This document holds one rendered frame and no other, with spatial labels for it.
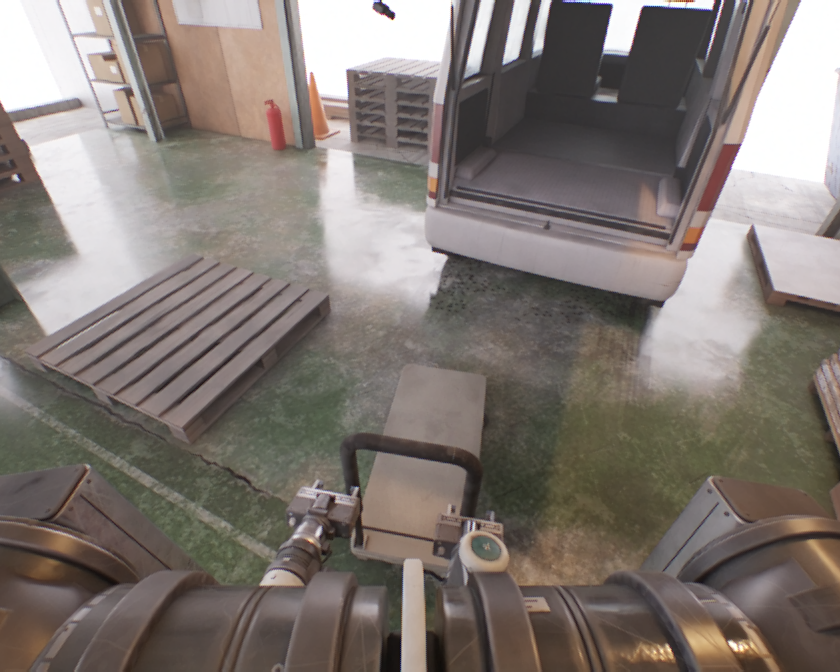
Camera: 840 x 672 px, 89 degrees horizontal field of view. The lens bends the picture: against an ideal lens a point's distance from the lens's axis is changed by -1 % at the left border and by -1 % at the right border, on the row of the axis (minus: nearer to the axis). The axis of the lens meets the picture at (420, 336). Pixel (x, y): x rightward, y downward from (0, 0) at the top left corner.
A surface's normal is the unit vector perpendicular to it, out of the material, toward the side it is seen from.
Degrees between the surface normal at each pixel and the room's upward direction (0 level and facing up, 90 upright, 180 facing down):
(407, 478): 0
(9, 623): 11
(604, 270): 88
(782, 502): 16
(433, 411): 0
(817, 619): 37
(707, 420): 0
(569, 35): 93
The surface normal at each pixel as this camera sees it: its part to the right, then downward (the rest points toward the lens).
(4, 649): 0.21, -0.77
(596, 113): -0.42, 0.58
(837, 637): -0.17, -0.86
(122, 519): 0.98, -0.17
